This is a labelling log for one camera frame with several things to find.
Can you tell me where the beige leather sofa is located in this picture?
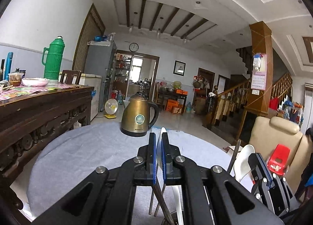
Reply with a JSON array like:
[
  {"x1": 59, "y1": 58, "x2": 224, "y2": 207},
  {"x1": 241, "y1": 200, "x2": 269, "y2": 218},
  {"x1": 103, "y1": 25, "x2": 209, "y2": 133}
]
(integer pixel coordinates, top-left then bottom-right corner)
[{"x1": 249, "y1": 117, "x2": 312, "y2": 192}]

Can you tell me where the framed wall picture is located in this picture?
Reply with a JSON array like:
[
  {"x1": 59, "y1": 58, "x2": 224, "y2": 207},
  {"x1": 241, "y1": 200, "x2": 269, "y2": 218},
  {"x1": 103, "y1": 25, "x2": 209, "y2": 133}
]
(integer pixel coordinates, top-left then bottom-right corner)
[{"x1": 173, "y1": 60, "x2": 186, "y2": 76}]

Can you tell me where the grey refrigerator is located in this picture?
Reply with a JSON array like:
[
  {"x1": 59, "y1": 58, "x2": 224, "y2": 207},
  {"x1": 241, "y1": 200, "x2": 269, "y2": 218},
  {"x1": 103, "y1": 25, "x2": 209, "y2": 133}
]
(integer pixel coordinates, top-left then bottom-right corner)
[{"x1": 84, "y1": 41, "x2": 117, "y2": 112}]

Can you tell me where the light blue table cloth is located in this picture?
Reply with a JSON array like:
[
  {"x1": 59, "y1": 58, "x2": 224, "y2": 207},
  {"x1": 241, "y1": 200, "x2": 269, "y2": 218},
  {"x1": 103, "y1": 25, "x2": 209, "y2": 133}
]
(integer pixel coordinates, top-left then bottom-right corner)
[{"x1": 27, "y1": 122, "x2": 231, "y2": 224}]

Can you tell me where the white chest freezer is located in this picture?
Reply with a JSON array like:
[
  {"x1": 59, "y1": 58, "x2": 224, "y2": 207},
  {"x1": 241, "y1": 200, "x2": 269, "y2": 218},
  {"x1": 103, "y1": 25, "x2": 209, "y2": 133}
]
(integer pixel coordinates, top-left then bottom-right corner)
[{"x1": 58, "y1": 73, "x2": 103, "y2": 121}]

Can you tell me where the pink wall calendar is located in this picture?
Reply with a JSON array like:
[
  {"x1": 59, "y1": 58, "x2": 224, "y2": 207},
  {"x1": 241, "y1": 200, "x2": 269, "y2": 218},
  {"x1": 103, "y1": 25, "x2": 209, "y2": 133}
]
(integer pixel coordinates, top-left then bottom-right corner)
[{"x1": 251, "y1": 53, "x2": 267, "y2": 91}]

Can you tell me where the orange cardboard box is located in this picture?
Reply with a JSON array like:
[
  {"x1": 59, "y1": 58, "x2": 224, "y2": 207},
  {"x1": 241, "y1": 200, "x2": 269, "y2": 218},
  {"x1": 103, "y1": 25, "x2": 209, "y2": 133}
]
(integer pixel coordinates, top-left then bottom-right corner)
[{"x1": 165, "y1": 99, "x2": 179, "y2": 112}]

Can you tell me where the green thermos flask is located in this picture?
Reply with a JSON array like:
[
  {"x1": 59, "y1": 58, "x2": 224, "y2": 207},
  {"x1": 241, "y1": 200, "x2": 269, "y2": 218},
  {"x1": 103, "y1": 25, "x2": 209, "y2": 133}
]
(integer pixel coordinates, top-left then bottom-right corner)
[{"x1": 41, "y1": 36, "x2": 65, "y2": 81}]

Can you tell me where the small white floor fan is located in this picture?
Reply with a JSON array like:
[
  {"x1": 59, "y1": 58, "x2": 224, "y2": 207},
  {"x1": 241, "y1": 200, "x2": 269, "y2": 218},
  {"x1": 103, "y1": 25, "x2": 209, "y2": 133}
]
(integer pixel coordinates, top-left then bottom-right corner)
[{"x1": 104, "y1": 99, "x2": 118, "y2": 119}]

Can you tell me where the white ceramic spoon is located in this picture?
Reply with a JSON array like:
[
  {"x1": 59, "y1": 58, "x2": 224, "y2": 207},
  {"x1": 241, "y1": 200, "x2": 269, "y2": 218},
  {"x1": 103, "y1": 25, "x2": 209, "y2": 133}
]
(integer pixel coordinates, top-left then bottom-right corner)
[
  {"x1": 233, "y1": 144, "x2": 255, "y2": 182},
  {"x1": 156, "y1": 127, "x2": 184, "y2": 224}
]

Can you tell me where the dark carved wooden sideboard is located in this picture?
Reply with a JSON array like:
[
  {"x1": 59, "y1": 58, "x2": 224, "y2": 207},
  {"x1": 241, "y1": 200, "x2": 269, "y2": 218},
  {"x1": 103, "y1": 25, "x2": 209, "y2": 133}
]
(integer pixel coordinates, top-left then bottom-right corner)
[{"x1": 1, "y1": 86, "x2": 94, "y2": 184}]

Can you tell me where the gold electric kettle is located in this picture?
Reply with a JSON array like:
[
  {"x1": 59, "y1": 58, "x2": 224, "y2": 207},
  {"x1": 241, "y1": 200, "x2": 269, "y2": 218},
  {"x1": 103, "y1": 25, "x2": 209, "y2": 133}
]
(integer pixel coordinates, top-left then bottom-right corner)
[{"x1": 121, "y1": 91, "x2": 159, "y2": 137}]

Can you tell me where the round wall clock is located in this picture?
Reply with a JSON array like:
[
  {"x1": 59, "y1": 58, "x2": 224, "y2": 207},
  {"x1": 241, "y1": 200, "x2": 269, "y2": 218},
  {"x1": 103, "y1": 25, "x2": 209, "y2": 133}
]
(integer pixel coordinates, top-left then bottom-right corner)
[{"x1": 129, "y1": 42, "x2": 139, "y2": 52}]

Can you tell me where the blue water bottle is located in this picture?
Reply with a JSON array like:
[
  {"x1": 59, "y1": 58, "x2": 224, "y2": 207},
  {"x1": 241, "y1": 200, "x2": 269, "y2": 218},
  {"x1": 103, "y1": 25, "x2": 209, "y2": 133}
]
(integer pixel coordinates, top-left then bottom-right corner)
[{"x1": 4, "y1": 52, "x2": 13, "y2": 81}]

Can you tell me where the dark wooden side table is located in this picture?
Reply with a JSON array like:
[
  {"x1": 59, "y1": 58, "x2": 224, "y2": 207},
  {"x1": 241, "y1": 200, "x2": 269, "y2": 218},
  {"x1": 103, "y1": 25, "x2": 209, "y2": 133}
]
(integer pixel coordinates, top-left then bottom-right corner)
[{"x1": 156, "y1": 90, "x2": 188, "y2": 115}]

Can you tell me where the wooden chair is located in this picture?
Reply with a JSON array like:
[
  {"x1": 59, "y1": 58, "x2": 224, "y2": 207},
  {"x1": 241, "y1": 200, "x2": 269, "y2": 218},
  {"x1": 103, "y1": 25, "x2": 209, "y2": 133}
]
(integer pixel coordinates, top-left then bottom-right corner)
[{"x1": 60, "y1": 70, "x2": 82, "y2": 85}]

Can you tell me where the wooden stair railing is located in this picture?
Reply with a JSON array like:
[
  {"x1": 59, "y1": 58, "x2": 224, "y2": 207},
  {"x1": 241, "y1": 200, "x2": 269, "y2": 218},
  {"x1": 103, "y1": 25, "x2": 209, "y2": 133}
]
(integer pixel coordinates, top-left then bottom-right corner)
[{"x1": 203, "y1": 73, "x2": 292, "y2": 129}]

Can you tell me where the white pink bowl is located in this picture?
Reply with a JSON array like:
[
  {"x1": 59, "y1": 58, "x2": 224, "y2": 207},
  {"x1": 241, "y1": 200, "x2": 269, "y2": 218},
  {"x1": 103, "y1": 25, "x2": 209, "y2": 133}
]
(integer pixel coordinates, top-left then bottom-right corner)
[{"x1": 21, "y1": 78, "x2": 50, "y2": 87}]

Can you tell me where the red plastic child chair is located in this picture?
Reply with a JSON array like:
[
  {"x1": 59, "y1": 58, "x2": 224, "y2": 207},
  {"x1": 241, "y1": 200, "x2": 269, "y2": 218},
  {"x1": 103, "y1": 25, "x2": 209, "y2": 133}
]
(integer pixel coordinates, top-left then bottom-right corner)
[{"x1": 267, "y1": 144, "x2": 290, "y2": 176}]

